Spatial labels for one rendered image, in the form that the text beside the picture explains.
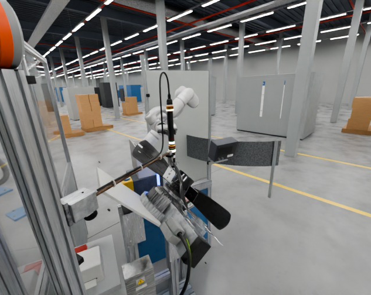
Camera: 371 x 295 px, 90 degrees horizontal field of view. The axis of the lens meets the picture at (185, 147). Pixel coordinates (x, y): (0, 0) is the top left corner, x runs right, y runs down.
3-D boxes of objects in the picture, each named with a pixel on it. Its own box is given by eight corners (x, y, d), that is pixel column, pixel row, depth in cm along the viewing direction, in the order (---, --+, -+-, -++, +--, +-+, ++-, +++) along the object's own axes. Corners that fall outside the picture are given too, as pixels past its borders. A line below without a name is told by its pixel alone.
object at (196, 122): (153, 192, 324) (140, 54, 256) (153, 191, 329) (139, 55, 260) (210, 176, 376) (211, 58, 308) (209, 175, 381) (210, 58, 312)
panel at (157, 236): (133, 272, 172) (123, 213, 152) (133, 271, 173) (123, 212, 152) (207, 238, 207) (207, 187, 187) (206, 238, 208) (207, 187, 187)
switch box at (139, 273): (129, 309, 99) (124, 280, 92) (126, 294, 107) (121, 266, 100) (156, 295, 105) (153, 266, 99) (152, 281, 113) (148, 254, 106)
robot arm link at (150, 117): (174, 88, 132) (145, 117, 123) (186, 106, 140) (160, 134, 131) (168, 90, 139) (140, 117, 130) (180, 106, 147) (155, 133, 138)
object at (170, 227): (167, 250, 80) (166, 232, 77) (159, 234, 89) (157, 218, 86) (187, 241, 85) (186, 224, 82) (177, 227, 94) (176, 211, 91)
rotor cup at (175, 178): (175, 194, 103) (190, 176, 105) (161, 179, 113) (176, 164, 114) (186, 201, 114) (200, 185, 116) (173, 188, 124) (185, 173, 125)
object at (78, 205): (72, 227, 59) (65, 205, 56) (59, 221, 62) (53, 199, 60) (99, 209, 68) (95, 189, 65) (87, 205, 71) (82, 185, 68)
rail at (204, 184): (119, 216, 148) (118, 207, 146) (118, 213, 152) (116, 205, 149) (211, 186, 187) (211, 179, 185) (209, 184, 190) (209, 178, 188)
